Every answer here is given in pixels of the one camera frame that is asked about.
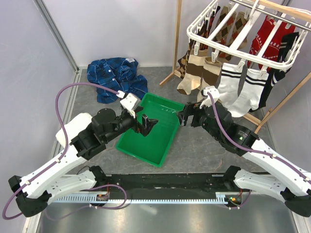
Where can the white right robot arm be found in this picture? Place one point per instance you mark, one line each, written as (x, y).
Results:
(289, 184)

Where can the blue plaid shirt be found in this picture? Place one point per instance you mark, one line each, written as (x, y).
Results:
(118, 74)

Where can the white sock drying hanger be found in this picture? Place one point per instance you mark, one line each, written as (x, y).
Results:
(300, 18)

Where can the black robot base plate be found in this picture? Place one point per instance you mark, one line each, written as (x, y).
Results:
(173, 184)

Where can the brown yellow argyle sock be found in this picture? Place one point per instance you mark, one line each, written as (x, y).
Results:
(183, 64)

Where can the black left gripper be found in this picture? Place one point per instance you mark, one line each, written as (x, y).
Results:
(147, 123)

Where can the black white-striped sock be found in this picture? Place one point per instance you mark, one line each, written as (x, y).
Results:
(274, 74)

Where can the white black-striped sock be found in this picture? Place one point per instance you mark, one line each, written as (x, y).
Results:
(250, 94)
(229, 83)

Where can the green plastic tray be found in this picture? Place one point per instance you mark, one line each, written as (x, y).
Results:
(154, 147)

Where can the grey slotted cable duct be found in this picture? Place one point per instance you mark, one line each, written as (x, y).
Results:
(142, 198)

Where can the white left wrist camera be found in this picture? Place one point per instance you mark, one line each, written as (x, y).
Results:
(129, 102)

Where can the tan orange argyle sock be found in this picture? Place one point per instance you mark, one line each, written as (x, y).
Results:
(223, 37)
(239, 24)

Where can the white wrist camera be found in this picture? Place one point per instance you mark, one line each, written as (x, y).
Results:
(129, 102)
(210, 95)

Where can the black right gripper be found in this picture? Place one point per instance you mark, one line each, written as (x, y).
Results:
(190, 108)

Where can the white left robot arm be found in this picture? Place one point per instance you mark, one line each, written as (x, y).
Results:
(82, 138)

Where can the beige brown striped sock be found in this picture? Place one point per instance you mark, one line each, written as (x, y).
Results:
(211, 72)
(193, 72)

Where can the red patterned sock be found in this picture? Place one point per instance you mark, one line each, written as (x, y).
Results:
(277, 41)
(261, 37)

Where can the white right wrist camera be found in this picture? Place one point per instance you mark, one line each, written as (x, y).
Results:
(210, 95)

